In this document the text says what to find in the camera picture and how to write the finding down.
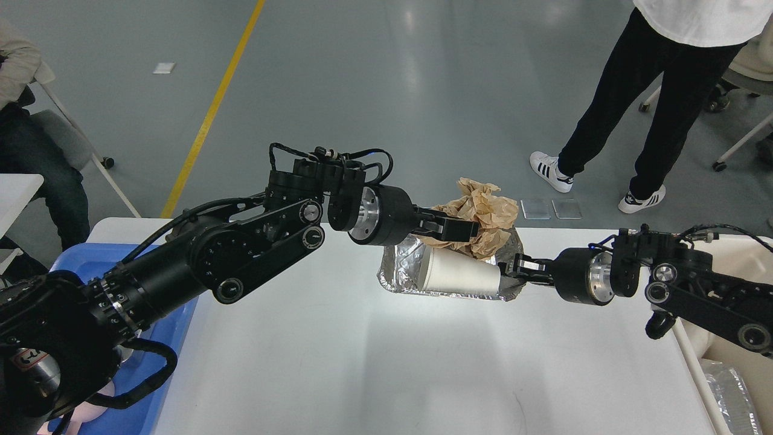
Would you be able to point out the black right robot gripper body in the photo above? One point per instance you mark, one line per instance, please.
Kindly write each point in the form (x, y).
(582, 275)

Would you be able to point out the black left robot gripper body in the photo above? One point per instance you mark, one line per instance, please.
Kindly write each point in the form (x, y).
(386, 216)

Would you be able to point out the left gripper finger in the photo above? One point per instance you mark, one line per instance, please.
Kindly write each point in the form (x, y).
(428, 214)
(448, 230)

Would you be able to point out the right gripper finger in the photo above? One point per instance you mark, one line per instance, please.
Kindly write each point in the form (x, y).
(520, 280)
(526, 266)

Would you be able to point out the brown paper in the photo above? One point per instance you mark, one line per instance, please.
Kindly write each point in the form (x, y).
(495, 214)

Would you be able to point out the cream paper cup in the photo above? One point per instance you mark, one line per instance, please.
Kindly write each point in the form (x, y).
(448, 272)

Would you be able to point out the aluminium foil tray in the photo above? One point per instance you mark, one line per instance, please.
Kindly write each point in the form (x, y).
(400, 267)

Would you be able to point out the pink plastic mug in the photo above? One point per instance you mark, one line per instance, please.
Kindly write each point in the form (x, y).
(83, 413)

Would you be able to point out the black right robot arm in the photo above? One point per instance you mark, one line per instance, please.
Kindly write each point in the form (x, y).
(682, 283)

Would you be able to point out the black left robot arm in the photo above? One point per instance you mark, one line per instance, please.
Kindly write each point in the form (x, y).
(65, 342)

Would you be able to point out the left floor outlet plate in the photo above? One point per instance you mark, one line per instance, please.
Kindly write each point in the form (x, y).
(535, 209)

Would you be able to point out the floor outlet plate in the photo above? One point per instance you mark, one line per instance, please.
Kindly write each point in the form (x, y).
(567, 208)
(535, 209)

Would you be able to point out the right floor outlet plate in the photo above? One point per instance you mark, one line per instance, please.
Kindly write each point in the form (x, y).
(567, 208)

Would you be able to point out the cream plastic bin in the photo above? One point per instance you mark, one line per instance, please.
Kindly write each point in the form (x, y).
(740, 256)

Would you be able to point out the foil tray in bin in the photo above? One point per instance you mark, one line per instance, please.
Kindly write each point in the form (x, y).
(733, 398)

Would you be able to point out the cream office chair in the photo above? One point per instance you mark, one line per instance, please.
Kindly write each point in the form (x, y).
(750, 71)

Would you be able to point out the white floor marker square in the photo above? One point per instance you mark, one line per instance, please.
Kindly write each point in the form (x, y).
(164, 68)

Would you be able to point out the white folding chair left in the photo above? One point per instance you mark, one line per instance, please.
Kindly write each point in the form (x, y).
(71, 139)

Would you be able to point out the seated person at left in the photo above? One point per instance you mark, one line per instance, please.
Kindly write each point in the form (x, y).
(27, 148)

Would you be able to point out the white side table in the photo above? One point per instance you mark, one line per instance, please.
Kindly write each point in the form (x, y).
(16, 191)

